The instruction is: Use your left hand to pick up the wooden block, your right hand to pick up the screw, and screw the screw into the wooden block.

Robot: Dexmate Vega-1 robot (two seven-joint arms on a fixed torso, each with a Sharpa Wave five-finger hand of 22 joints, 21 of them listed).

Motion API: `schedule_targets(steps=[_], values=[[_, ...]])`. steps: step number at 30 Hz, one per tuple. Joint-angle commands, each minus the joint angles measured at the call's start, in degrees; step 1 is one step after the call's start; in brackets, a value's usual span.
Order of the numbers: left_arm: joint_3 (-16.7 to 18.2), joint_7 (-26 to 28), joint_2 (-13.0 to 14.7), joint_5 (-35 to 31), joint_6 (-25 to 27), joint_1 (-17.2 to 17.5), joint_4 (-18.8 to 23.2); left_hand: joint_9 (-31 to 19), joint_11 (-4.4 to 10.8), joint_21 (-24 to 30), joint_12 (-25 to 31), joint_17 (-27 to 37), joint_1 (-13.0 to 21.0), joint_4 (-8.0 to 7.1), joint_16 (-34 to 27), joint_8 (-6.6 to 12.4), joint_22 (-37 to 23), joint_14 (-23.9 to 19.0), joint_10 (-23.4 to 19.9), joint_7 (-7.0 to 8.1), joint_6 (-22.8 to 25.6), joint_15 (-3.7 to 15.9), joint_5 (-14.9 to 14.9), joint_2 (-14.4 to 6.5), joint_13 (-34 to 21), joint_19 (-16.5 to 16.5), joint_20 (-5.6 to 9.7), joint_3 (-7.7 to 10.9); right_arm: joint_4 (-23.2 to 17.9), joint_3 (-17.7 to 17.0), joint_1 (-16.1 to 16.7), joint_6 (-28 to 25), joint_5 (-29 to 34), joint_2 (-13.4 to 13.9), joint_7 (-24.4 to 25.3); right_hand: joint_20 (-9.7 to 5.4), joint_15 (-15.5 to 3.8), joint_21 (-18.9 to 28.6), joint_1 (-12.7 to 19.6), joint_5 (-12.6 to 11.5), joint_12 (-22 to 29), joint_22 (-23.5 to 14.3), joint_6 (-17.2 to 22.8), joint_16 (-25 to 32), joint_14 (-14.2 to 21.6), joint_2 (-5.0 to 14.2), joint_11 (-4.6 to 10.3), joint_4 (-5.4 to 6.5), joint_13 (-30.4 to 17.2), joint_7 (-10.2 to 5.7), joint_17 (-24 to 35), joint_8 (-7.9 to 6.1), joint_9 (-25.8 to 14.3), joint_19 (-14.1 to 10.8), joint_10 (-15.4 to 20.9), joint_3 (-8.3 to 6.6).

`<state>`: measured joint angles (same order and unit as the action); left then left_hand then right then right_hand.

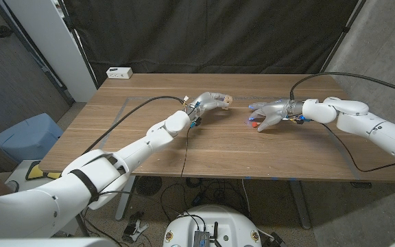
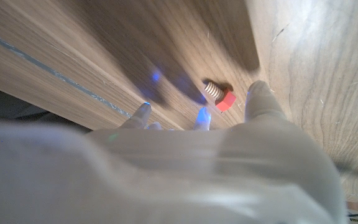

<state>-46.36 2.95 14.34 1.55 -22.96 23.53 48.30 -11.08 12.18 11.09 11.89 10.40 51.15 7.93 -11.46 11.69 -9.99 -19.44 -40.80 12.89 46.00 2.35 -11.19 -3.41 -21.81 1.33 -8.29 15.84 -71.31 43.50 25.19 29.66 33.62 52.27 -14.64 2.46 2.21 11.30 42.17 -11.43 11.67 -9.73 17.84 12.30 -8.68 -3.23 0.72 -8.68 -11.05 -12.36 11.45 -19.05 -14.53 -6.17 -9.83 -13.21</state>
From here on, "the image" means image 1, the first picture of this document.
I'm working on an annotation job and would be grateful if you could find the round black floor fan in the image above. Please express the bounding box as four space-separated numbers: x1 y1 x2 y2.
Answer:
135 176 163 198

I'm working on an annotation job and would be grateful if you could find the tangle of black floor cables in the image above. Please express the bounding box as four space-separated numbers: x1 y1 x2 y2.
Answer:
159 177 250 220

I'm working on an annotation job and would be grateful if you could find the grey electronics box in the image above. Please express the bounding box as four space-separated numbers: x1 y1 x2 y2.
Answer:
193 230 211 247

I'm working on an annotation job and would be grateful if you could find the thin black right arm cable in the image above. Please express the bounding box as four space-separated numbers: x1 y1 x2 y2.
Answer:
322 122 395 174

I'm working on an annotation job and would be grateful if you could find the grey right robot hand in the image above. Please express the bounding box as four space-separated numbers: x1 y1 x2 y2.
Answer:
248 99 304 133

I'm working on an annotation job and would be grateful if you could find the blue plastic bin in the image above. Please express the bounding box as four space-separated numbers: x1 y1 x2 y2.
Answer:
0 113 64 164

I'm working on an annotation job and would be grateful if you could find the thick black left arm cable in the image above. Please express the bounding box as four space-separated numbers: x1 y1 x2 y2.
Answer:
82 95 187 155

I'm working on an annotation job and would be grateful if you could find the small black device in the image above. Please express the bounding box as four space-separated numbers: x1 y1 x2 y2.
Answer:
269 232 287 247

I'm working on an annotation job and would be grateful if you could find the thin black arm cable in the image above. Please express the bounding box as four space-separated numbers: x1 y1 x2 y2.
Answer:
322 122 395 174
180 126 192 178

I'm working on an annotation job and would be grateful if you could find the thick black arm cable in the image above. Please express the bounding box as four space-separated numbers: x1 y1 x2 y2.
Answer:
289 71 395 101
82 95 187 155

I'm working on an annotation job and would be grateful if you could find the white pillar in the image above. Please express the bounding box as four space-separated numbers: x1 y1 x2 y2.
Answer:
3 0 97 103

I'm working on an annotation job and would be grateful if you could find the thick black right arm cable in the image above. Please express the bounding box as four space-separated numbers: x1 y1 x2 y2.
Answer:
289 71 395 101

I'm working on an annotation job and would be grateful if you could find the black white floor gadget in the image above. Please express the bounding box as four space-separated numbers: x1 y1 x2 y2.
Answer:
121 211 149 244

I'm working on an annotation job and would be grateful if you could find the white table leg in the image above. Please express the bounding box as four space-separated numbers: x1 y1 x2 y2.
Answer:
115 181 136 221

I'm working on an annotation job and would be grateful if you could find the black backdrop stand pole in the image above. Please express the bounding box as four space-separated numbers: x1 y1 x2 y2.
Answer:
57 0 99 89
320 0 368 74

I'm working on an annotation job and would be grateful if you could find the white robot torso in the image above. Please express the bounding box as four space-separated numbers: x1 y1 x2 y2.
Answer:
163 204 263 247

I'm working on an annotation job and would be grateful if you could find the grey table leg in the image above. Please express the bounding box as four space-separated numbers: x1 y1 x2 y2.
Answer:
288 180 311 230

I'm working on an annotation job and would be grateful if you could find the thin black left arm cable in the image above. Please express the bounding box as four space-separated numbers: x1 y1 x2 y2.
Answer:
180 126 192 178

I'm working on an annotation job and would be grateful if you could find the white power strip box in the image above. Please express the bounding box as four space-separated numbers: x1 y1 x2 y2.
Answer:
106 67 134 80

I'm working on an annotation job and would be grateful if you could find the yellow black object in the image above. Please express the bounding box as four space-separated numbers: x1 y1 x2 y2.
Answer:
25 161 61 181

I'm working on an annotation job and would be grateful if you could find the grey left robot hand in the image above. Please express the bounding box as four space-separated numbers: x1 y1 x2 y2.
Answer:
185 91 234 123

